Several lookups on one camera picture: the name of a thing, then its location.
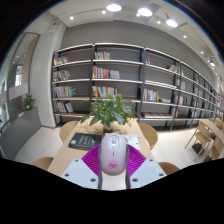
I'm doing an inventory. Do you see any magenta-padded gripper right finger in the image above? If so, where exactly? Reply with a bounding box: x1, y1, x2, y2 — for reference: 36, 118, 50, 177
124, 143, 168, 190

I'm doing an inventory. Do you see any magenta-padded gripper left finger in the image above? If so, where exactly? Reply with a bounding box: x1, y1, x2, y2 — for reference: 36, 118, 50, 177
60, 143, 103, 190

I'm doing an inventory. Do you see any pale pink computer mouse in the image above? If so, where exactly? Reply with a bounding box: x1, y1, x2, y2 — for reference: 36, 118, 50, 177
98, 132, 130, 177

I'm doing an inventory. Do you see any round-backed wooden chair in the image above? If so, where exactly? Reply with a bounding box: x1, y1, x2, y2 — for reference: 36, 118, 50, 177
59, 120, 80, 144
157, 161, 181, 176
32, 156, 55, 171
138, 122, 159, 150

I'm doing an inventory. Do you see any black hardcover book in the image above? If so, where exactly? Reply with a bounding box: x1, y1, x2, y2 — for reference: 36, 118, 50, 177
68, 132, 102, 151

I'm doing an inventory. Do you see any wooden slatted chairs group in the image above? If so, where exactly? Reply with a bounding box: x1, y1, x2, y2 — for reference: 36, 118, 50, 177
184, 124, 224, 161

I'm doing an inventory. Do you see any green potted plant white pot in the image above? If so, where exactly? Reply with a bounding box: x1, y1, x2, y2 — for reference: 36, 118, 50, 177
79, 93, 141, 134

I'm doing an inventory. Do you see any light wooden side table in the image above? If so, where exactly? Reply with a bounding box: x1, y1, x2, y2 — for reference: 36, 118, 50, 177
198, 118, 224, 141

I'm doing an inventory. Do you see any small green ledge plant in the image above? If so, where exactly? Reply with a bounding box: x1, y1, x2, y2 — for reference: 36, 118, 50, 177
21, 93, 38, 111

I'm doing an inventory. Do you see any grey bookshelf unit with books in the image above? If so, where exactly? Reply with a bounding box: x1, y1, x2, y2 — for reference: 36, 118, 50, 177
50, 42, 224, 129

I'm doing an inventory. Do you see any round ceiling lights group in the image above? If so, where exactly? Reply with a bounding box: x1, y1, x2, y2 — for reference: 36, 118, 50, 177
68, 2, 218, 68

